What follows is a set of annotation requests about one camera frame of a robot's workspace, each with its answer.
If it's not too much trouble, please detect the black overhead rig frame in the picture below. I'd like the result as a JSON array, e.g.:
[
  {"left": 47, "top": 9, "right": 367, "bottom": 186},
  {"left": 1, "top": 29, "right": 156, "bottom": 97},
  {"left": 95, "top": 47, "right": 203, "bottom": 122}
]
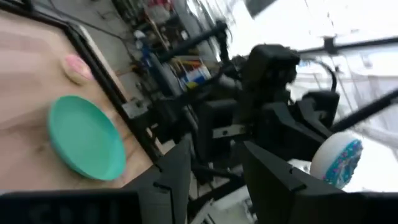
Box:
[{"left": 331, "top": 89, "right": 398, "bottom": 133}]

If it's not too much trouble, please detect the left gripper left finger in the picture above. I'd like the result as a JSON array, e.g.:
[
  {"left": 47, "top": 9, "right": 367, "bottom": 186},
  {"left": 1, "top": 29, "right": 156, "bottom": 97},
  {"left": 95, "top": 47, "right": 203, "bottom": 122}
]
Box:
[{"left": 123, "top": 133, "right": 192, "bottom": 224}]

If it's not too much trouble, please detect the pink iced donut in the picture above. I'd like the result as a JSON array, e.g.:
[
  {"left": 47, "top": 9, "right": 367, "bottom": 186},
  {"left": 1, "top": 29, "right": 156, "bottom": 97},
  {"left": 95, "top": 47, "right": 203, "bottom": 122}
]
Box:
[{"left": 60, "top": 54, "right": 95, "bottom": 85}]

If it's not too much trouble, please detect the teal plate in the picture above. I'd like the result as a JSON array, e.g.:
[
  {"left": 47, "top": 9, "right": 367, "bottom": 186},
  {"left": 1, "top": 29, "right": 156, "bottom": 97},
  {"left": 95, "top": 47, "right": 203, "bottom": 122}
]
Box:
[{"left": 47, "top": 95, "right": 127, "bottom": 182}]

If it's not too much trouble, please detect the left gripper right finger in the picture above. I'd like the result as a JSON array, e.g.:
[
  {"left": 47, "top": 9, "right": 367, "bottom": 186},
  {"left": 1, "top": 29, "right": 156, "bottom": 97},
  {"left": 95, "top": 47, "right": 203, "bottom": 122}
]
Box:
[{"left": 242, "top": 139, "right": 346, "bottom": 224}]

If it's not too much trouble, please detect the colourful cardboard box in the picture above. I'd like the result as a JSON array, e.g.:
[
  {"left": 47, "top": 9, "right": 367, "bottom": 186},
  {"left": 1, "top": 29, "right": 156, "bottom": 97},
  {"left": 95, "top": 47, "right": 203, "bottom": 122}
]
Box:
[{"left": 177, "top": 57, "right": 213, "bottom": 90}]

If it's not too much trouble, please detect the metal rail bracket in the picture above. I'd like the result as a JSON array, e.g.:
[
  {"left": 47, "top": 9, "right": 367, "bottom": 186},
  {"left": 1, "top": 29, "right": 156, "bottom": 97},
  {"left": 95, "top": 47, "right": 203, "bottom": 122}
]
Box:
[{"left": 121, "top": 98, "right": 149, "bottom": 119}]

